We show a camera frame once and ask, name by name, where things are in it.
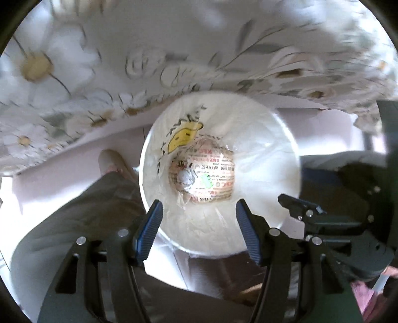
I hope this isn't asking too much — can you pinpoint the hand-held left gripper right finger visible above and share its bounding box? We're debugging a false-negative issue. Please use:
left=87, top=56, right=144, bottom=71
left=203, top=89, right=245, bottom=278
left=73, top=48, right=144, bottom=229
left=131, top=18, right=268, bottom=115
left=235, top=199, right=364, bottom=323

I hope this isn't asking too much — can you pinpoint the floral bed sheet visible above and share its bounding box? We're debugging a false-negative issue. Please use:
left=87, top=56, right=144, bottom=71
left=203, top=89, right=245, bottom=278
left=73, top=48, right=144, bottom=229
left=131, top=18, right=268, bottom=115
left=0, top=0, right=398, bottom=174

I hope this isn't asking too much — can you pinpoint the beige shoe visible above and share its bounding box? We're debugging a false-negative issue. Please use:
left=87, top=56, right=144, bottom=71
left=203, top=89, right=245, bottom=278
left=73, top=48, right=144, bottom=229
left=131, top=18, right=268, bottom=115
left=98, top=149, right=139, bottom=184

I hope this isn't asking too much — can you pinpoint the person's right forearm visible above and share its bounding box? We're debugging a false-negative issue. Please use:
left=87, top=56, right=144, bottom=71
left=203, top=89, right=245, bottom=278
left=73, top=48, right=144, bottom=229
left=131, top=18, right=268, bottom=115
left=350, top=266, right=398, bottom=323

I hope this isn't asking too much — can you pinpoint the red printed paper wrapper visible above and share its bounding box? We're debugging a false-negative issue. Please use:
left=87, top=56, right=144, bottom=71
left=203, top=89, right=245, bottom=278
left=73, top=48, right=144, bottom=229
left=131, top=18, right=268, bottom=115
left=168, top=138, right=236, bottom=204

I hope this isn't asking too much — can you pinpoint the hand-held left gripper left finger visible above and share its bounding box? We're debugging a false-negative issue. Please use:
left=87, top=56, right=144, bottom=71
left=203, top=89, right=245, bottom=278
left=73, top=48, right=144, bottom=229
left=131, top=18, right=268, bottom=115
left=39, top=199, right=164, bottom=323

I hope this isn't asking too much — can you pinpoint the crumpled white paper ball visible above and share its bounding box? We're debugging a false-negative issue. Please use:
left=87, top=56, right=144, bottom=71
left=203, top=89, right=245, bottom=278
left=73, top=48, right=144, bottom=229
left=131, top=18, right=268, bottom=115
left=177, top=168, right=197, bottom=191

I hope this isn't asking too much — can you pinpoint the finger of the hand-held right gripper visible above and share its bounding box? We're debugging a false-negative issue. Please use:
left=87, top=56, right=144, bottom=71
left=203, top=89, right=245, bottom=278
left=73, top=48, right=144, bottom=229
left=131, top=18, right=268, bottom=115
left=278, top=193, right=365, bottom=237

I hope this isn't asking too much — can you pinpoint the white paper noodle cup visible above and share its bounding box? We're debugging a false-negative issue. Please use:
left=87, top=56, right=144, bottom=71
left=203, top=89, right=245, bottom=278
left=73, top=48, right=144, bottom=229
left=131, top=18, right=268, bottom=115
left=139, top=91, right=301, bottom=259

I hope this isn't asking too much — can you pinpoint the person's leg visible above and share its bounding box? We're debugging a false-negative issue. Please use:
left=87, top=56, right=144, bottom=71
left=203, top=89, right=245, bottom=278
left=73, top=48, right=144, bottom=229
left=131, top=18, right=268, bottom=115
left=9, top=172, right=265, bottom=323

